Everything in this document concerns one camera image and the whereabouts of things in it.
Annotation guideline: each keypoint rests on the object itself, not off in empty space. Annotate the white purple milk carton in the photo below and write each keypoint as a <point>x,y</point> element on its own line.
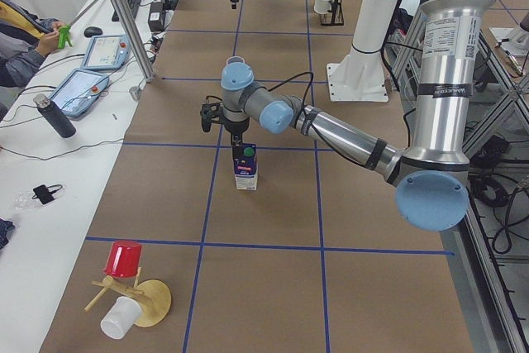
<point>245,167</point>

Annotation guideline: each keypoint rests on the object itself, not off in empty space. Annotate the grey white mug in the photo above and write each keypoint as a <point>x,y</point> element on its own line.
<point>235,59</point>

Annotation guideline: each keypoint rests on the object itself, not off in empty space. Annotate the person grey sleeve forearm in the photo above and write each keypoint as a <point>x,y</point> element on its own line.
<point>18,68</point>

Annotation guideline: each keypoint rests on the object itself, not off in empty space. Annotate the white cup lower rack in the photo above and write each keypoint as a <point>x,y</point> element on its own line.
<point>322,7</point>

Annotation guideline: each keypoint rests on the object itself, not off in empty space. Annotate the red plastic cup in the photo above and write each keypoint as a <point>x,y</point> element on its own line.
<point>123,260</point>

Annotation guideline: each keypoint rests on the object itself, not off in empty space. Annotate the wooden cup tree stand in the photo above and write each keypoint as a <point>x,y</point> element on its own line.
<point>153,296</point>

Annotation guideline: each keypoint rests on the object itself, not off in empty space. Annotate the white plastic cup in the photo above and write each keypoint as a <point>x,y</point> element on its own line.
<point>120,318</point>

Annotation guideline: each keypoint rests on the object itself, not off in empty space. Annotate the person hand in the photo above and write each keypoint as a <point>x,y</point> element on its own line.
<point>48,43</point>

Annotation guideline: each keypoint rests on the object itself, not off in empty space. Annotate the black power adapter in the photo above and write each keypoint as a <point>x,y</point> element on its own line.
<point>157,14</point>

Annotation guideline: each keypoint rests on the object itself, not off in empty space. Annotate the far blue teach pendant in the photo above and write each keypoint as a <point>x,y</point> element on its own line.
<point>106,52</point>

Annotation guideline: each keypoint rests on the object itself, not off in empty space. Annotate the blue teach pendant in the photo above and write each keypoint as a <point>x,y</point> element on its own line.
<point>79,91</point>
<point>106,52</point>

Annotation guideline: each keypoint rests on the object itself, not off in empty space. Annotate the black computer mouse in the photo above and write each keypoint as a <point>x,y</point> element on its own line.
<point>91,31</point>

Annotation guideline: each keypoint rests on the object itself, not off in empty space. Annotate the near blue teach pendant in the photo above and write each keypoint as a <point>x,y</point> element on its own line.
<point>79,91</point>

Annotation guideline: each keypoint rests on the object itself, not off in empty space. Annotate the green plastic tool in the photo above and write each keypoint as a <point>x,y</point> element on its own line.
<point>64,37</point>

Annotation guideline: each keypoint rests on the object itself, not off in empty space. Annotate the black water bottle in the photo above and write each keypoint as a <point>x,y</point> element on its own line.
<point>55,117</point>

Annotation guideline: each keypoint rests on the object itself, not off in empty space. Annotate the small black device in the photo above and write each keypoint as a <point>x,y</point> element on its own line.
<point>43,194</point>

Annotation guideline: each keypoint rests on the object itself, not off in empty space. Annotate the clear plastic bag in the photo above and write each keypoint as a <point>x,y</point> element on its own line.
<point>26,201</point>

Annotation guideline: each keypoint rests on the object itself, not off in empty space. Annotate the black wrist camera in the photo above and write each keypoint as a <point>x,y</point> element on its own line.
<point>211,113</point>

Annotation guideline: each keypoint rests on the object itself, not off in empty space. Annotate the black wire cup rack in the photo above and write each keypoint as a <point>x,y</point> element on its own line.
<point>335,16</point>

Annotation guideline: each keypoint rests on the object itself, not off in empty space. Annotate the aluminium frame post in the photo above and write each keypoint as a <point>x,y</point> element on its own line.
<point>129,25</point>

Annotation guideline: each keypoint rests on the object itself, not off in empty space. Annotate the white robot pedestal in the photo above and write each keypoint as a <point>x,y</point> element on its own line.
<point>359,77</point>

